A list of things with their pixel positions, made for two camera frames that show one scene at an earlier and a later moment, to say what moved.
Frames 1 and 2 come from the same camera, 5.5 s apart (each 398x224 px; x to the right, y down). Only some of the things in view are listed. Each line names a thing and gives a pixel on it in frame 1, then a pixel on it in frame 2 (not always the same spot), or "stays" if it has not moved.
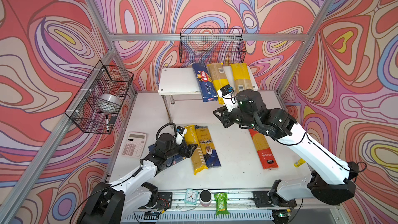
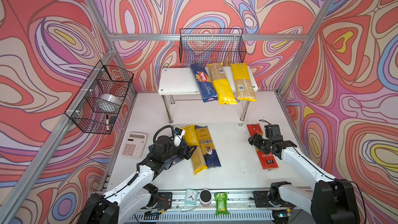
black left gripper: [188, 153] stays
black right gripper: [224, 118] to [255, 140]
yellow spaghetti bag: [219, 78] stays
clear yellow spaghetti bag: [242, 81] stays
